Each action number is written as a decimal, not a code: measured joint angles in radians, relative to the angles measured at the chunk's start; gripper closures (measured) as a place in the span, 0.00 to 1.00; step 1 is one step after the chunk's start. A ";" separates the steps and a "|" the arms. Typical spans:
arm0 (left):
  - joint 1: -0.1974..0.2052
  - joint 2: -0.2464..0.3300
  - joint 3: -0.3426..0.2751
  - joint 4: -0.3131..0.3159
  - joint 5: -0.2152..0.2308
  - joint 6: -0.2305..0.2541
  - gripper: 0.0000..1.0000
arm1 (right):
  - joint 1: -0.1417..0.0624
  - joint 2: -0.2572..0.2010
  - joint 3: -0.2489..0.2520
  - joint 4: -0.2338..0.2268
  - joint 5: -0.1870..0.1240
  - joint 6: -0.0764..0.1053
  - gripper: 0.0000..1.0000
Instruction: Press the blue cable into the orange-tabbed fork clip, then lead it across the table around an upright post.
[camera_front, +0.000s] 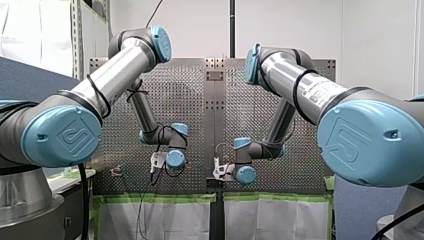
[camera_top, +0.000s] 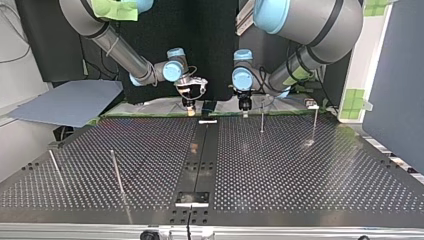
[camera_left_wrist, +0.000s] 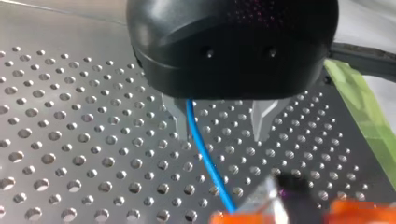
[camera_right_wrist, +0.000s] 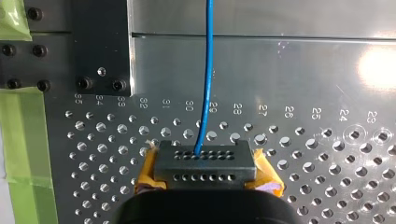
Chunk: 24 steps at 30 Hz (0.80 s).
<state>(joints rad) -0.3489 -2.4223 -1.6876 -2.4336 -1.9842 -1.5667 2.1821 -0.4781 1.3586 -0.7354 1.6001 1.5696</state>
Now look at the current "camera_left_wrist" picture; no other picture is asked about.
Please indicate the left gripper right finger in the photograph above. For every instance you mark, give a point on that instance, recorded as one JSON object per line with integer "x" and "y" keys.
{"x": 261, "y": 121}

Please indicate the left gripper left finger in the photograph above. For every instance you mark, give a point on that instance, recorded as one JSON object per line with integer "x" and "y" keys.
{"x": 179, "y": 115}

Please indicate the metal post with orange clip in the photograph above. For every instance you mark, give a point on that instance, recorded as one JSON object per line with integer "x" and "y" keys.
{"x": 271, "y": 202}

